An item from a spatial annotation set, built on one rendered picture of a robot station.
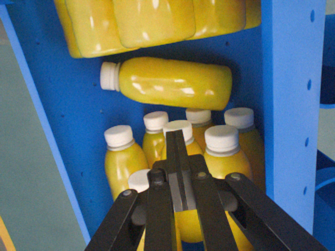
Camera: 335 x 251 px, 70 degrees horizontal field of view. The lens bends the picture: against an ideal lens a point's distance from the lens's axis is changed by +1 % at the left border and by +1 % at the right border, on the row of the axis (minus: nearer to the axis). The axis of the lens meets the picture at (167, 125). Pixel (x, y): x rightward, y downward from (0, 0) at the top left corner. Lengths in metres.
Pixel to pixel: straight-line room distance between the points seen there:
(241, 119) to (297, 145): 0.15
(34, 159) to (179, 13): 1.60
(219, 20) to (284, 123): 0.11
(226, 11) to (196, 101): 0.14
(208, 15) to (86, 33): 0.11
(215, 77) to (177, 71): 0.05
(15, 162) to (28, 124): 0.29
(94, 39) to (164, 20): 0.08
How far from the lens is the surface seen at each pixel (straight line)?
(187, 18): 0.20
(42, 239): 2.12
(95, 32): 0.24
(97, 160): 0.37
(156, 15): 0.19
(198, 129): 0.37
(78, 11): 0.25
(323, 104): 0.92
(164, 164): 0.17
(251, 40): 0.35
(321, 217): 1.00
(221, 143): 0.27
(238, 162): 0.29
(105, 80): 0.34
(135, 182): 0.31
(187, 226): 0.37
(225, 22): 0.23
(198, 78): 0.32
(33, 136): 1.67
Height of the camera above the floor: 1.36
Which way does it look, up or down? 70 degrees down
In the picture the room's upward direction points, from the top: 177 degrees clockwise
